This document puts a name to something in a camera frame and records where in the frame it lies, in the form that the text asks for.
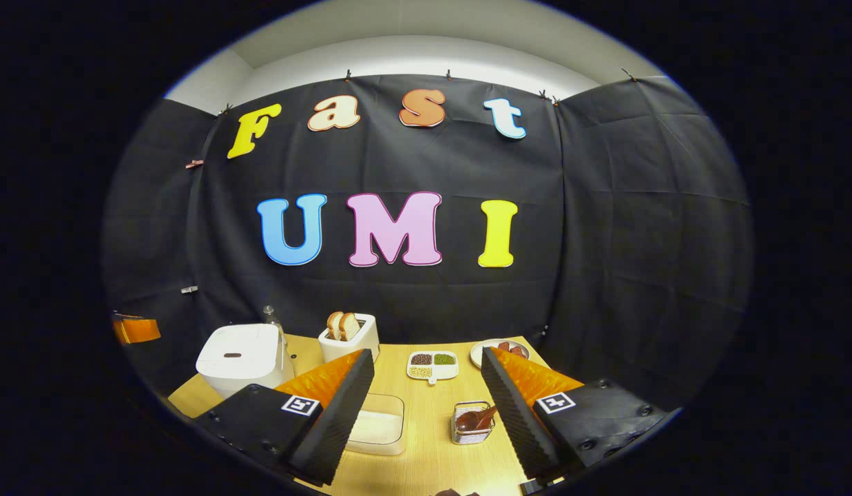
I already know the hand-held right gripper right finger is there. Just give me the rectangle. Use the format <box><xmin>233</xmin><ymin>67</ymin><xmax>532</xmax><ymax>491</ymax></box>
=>
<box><xmin>481</xmin><ymin>346</ymin><xmax>667</xmax><ymax>483</ymax></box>

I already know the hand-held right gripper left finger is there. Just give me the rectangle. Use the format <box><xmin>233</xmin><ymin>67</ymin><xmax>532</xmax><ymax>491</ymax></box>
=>
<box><xmin>195</xmin><ymin>348</ymin><xmax>375</xmax><ymax>486</ymax></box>

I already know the dark wooden spoon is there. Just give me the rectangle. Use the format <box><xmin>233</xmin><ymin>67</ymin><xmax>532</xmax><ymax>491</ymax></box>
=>
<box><xmin>455</xmin><ymin>405</ymin><xmax>499</xmax><ymax>433</ymax></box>

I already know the clear box of rice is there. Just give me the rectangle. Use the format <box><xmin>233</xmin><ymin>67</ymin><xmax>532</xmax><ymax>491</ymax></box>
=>
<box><xmin>344</xmin><ymin>393</ymin><xmax>406</xmax><ymax>456</ymax></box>

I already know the metal wire chopstick holder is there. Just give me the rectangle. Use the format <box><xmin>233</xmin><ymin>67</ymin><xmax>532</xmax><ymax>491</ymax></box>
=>
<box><xmin>452</xmin><ymin>401</ymin><xmax>495</xmax><ymax>445</ymax></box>

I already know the white rice cooker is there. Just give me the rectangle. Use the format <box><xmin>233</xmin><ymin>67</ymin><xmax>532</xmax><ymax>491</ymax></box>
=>
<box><xmin>196</xmin><ymin>324</ymin><xmax>295</xmax><ymax>399</ymax></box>

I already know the white toaster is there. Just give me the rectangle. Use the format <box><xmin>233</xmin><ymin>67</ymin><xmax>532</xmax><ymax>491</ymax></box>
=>
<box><xmin>318</xmin><ymin>313</ymin><xmax>380</xmax><ymax>364</ymax></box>

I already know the round white plate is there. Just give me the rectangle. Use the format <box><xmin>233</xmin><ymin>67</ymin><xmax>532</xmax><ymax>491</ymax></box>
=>
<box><xmin>470</xmin><ymin>338</ymin><xmax>531</xmax><ymax>369</ymax></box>

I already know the white divided grain dish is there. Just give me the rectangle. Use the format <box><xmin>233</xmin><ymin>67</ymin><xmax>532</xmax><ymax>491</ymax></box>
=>
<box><xmin>406</xmin><ymin>351</ymin><xmax>459</xmax><ymax>384</ymax></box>

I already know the small glass bottle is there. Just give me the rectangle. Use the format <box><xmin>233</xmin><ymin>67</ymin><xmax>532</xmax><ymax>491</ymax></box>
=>
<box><xmin>262</xmin><ymin>305</ymin><xmax>289</xmax><ymax>366</ymax></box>

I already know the black backdrop cloth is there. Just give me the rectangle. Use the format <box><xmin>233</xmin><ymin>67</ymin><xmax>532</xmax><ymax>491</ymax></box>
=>
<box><xmin>102</xmin><ymin>74</ymin><xmax>754</xmax><ymax>428</ymax></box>

